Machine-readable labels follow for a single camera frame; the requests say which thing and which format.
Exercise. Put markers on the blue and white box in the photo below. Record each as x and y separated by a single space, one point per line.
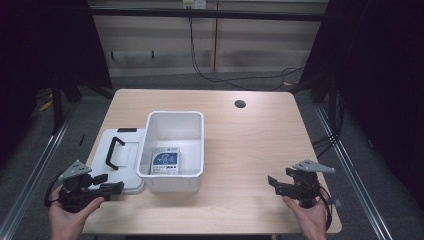
165 160

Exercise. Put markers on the black metal stand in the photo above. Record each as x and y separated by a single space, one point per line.
57 106

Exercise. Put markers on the metal floor rail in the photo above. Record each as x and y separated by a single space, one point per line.
31 180
353 180

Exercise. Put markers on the person's right hand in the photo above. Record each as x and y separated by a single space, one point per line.
313 221

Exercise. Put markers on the black horizontal frame bar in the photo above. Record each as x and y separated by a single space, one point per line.
206 14

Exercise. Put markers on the small black floor piece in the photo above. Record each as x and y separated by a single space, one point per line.
82 140

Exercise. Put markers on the white wall socket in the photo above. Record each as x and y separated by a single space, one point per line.
194 4

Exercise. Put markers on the white plastic storage bin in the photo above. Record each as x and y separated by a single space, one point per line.
173 130

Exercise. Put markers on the person's left hand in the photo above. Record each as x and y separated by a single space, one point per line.
66 223

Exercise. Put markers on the black curtain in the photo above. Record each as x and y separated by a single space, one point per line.
46 43
380 83

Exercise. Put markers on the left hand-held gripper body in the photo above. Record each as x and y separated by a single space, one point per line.
75 195

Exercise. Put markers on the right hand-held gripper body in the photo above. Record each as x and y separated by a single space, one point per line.
305 186

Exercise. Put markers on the yellow floor object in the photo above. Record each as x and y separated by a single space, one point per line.
46 106

